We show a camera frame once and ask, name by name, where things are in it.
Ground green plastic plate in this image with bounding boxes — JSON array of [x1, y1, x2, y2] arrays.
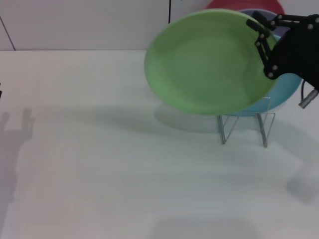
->
[[144, 8, 281, 116]]

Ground purple plastic plate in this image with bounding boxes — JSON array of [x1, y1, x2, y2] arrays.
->
[[238, 8, 290, 36]]

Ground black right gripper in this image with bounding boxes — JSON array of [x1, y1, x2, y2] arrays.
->
[[245, 12, 319, 88]]

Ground grey slanted wall strip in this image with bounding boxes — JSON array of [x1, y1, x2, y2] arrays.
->
[[0, 16, 16, 51]]

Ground metal wire plate rack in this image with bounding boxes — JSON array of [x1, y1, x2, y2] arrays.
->
[[216, 96, 276, 148]]

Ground red plastic plate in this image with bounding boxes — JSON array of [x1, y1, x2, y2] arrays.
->
[[205, 0, 285, 16]]

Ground right gripper cable with plug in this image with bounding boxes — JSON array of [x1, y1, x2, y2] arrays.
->
[[298, 79, 319, 110]]

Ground light blue plastic plate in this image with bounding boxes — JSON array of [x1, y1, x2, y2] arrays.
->
[[228, 34, 304, 117]]

